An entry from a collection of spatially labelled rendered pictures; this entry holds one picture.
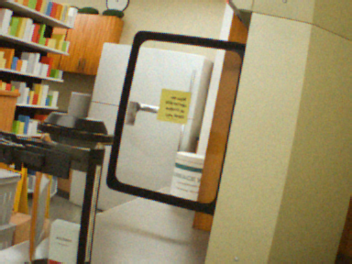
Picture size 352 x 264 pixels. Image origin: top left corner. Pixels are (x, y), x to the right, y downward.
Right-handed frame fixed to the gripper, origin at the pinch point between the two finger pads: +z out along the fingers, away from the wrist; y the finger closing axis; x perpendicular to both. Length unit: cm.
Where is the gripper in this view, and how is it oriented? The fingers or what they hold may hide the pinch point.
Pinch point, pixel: (67, 161)
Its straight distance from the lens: 75.6
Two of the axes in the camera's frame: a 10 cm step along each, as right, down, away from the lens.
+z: 9.7, 1.9, -1.5
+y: 1.5, -0.3, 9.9
